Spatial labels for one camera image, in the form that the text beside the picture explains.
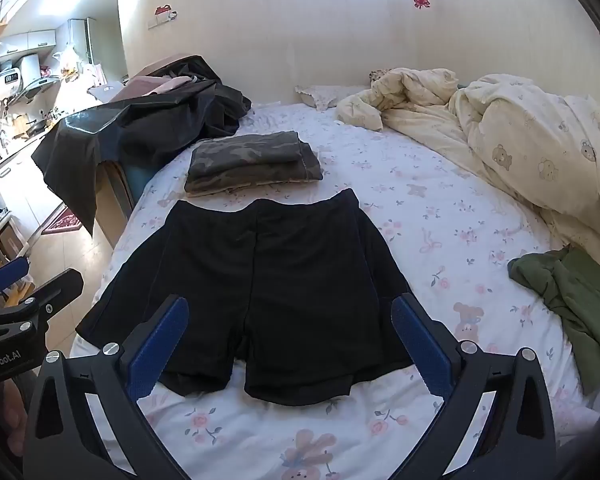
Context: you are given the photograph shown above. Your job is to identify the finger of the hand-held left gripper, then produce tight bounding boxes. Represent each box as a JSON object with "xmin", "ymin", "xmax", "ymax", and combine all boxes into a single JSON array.
[
  {"xmin": 0, "ymin": 257, "xmax": 32, "ymax": 306},
  {"xmin": 0, "ymin": 268, "xmax": 84, "ymax": 351}
]

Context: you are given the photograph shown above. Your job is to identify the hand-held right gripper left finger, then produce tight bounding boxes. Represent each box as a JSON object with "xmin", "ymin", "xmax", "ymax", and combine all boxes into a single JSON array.
[{"xmin": 22, "ymin": 295, "xmax": 191, "ymax": 480}]

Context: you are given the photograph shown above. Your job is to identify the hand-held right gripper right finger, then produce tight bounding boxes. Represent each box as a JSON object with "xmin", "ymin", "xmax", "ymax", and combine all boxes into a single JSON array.
[{"xmin": 390, "ymin": 291, "xmax": 573, "ymax": 480}]

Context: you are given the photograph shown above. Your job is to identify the black pants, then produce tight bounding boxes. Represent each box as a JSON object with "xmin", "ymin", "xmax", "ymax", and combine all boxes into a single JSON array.
[{"xmin": 75, "ymin": 187, "xmax": 416, "ymax": 407}]

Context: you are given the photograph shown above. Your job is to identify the folded camouflage pants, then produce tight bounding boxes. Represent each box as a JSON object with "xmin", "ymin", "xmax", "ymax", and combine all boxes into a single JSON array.
[{"xmin": 183, "ymin": 131, "xmax": 324, "ymax": 197}]

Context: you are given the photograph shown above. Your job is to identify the person's left hand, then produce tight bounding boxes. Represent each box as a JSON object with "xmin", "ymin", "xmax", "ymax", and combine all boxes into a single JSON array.
[{"xmin": 0, "ymin": 382, "xmax": 28, "ymax": 456}]

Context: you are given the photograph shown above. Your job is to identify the red patterned rug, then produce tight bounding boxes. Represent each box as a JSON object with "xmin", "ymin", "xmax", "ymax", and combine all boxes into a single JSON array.
[{"xmin": 41, "ymin": 211, "xmax": 84, "ymax": 235}]

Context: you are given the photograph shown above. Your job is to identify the white kitchen counter cabinet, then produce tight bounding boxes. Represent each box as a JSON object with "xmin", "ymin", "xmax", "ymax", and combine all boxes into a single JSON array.
[{"xmin": 0, "ymin": 135, "xmax": 68, "ymax": 241}]

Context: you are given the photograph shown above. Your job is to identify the cardboard box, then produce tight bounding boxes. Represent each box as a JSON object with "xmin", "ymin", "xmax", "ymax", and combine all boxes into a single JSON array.
[{"xmin": 92, "ymin": 160, "xmax": 136, "ymax": 251}]

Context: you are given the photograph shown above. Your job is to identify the floral white bed sheet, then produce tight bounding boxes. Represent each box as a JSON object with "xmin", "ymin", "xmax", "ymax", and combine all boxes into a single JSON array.
[{"xmin": 70, "ymin": 102, "xmax": 596, "ymax": 480}]

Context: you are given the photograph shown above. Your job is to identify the green garment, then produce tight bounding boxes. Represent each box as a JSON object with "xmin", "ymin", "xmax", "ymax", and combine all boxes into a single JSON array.
[{"xmin": 507, "ymin": 245, "xmax": 600, "ymax": 396}]

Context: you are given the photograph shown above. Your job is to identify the range hood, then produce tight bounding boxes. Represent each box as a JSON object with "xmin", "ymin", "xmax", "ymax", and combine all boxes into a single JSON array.
[{"xmin": 12, "ymin": 76, "xmax": 63, "ymax": 108}]

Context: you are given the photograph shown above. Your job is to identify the black draped cloth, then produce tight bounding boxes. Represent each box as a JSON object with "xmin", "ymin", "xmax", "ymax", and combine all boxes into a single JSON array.
[{"xmin": 31, "ymin": 55, "xmax": 253, "ymax": 236}]

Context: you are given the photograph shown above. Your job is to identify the white water heater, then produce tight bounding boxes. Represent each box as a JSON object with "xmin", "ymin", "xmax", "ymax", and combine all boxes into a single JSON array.
[{"xmin": 0, "ymin": 55, "xmax": 42, "ymax": 98}]

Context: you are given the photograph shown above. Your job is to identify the white plastic bag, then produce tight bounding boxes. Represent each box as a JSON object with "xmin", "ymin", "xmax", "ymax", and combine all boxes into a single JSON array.
[{"xmin": 54, "ymin": 44, "xmax": 83, "ymax": 77}]

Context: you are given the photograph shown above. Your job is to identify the pink garment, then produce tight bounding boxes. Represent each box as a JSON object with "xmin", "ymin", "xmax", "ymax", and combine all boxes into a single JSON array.
[{"xmin": 130, "ymin": 75, "xmax": 193, "ymax": 97}]

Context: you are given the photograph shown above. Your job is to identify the cream bear-print duvet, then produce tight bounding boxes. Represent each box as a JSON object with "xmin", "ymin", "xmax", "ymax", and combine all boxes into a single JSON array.
[{"xmin": 336, "ymin": 67, "xmax": 600, "ymax": 281}]

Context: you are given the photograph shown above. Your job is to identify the white refrigerator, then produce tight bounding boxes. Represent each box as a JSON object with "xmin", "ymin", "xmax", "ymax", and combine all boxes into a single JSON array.
[{"xmin": 69, "ymin": 17, "xmax": 101, "ymax": 68}]

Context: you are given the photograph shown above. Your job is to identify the white lace-edged pillow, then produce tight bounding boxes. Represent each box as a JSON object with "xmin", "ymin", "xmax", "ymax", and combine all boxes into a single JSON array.
[{"xmin": 295, "ymin": 85, "xmax": 366, "ymax": 112}]

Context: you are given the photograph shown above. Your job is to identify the white wall cabinets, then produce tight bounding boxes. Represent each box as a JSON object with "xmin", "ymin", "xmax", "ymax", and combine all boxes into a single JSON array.
[{"xmin": 0, "ymin": 29, "xmax": 57, "ymax": 57}]

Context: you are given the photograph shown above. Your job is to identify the wall switch with red sticker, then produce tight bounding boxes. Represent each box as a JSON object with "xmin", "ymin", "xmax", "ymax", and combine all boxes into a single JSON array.
[{"xmin": 149, "ymin": 4, "xmax": 179, "ymax": 29}]

